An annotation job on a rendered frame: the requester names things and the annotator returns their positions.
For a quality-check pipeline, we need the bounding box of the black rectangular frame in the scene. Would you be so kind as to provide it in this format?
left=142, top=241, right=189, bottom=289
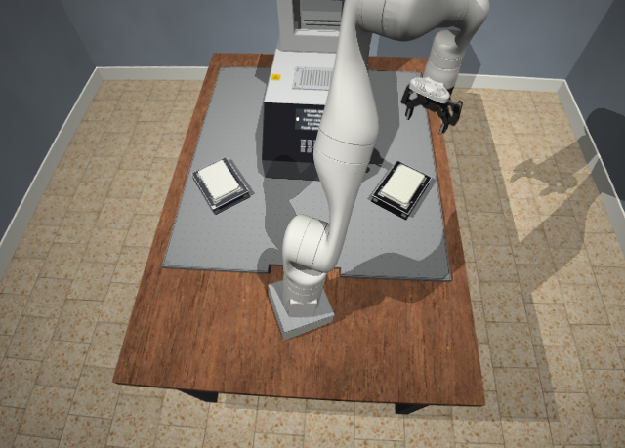
left=371, top=161, right=432, bottom=220

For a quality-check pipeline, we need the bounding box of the cream rectangular well plate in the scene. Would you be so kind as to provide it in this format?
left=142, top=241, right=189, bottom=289
left=380, top=164, right=425, bottom=207

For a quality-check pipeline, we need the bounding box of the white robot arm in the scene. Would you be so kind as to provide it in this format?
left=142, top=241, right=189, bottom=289
left=282, top=0, right=490, bottom=317

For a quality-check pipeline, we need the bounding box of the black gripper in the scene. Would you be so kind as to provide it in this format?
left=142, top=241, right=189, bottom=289
left=400, top=84, right=463, bottom=135

